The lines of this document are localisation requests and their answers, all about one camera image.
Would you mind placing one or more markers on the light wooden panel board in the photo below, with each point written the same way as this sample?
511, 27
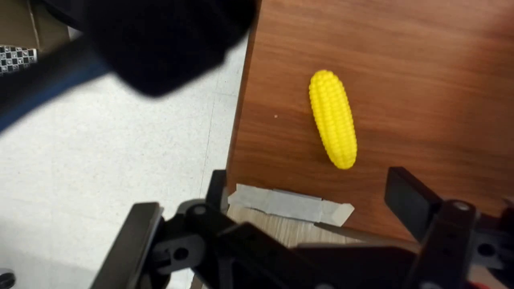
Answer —
278, 229

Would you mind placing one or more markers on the grey tape strip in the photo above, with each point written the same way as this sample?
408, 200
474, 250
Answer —
290, 204

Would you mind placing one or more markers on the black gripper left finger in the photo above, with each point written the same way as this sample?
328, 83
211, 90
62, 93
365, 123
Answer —
131, 245

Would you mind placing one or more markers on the yellow plastic maize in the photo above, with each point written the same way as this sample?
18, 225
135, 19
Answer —
333, 120

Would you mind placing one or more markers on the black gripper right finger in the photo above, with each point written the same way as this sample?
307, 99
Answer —
428, 213

